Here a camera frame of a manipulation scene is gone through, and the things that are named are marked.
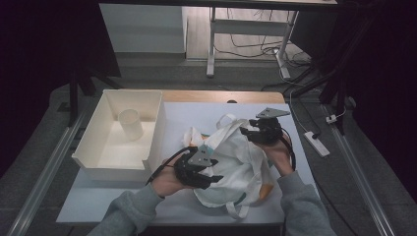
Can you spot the pale table mat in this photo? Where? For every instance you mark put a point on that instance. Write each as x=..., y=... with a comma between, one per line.
x=98, y=203

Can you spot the white cabinet panel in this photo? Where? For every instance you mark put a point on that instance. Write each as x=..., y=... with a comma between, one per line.
x=141, y=29

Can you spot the white tote bag coloured blobs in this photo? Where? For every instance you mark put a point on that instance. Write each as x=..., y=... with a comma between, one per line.
x=239, y=164

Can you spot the white storage box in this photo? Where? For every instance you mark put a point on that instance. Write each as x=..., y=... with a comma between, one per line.
x=98, y=118

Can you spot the aluminium rail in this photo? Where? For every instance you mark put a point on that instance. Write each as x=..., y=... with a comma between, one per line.
x=42, y=183
x=360, y=183

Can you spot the white-legged desk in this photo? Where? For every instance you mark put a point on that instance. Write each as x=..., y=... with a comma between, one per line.
x=244, y=27

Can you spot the person's left hand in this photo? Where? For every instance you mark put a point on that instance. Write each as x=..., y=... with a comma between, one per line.
x=167, y=182

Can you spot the black stand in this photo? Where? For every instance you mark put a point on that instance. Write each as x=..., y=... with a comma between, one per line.
x=341, y=98
x=73, y=98

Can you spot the small white adapter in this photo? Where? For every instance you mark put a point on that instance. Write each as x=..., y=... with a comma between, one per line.
x=331, y=119

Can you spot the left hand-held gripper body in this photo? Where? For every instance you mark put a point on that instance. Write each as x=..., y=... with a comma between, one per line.
x=193, y=172

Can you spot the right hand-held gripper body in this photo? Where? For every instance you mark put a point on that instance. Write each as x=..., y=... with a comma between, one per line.
x=268, y=131

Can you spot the white cup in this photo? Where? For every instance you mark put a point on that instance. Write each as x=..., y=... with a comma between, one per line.
x=131, y=124

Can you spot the white power strip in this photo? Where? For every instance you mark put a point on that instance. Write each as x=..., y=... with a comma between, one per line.
x=316, y=143

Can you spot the black table grommet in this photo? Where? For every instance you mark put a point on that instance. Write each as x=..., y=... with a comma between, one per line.
x=231, y=101

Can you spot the person's right hand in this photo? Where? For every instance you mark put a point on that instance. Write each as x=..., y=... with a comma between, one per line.
x=280, y=157

